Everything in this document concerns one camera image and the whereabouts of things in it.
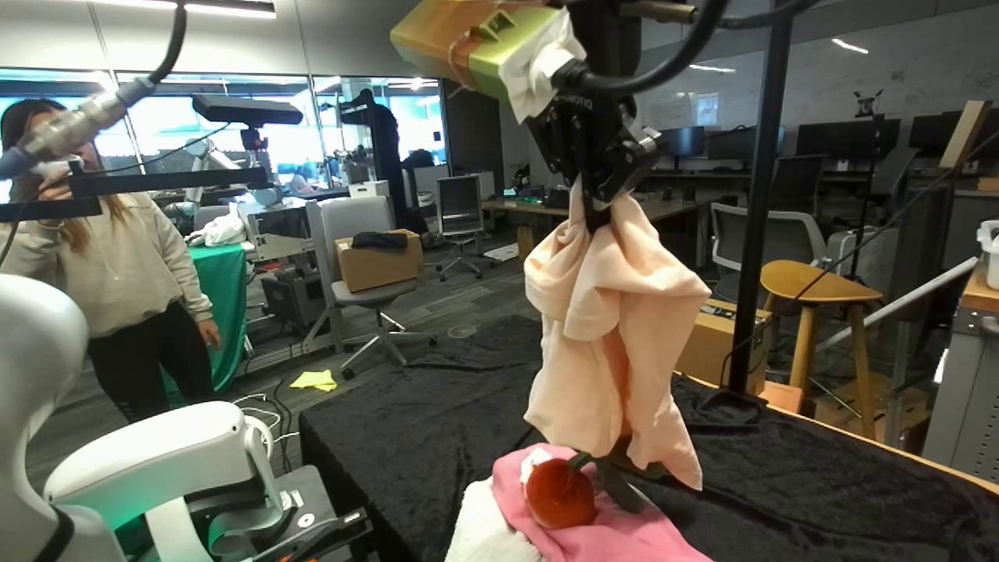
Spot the light grey swivel chair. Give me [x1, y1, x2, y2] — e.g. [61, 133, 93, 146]
[305, 194, 425, 353]

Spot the person in beige sweater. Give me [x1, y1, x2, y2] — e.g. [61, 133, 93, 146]
[0, 93, 223, 421]

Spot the cardboard box with black tape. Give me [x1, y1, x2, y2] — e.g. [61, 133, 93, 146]
[670, 295, 773, 392]

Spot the small cardboard box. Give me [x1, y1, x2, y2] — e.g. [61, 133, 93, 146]
[334, 228, 426, 296]

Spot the grey cable conduit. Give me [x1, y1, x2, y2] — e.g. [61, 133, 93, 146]
[0, 0, 192, 180]

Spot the silver metal pole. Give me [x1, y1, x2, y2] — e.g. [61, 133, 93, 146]
[825, 253, 986, 347]

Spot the yellow cloth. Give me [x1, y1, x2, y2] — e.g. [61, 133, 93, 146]
[288, 365, 343, 398]

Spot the workbench with wooden top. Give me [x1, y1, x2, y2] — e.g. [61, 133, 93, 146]
[920, 269, 999, 495]

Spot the green cloth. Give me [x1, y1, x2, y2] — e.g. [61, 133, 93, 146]
[158, 240, 252, 402]

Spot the pink t-shirt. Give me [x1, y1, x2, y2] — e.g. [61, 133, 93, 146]
[490, 441, 714, 562]

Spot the black stereo camera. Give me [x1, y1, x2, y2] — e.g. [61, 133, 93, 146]
[188, 93, 305, 133]

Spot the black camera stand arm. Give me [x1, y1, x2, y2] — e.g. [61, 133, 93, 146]
[0, 167, 275, 223]

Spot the black computer monitor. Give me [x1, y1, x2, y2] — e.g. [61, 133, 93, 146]
[792, 115, 904, 167]

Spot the black vertical pole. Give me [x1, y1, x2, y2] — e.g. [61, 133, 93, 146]
[720, 0, 803, 402]

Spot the grey office chair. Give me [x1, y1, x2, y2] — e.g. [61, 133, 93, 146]
[429, 170, 496, 278]

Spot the person in dark clothes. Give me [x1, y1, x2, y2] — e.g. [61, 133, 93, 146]
[340, 87, 418, 239]

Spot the white office chair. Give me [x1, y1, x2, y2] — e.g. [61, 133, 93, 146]
[708, 199, 829, 274]

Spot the cream peach t-shirt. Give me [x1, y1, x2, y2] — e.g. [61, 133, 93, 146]
[522, 184, 714, 495]

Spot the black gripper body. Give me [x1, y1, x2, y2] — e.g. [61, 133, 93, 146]
[528, 81, 665, 206]

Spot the wooden stool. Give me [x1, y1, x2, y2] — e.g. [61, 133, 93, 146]
[757, 257, 885, 431]

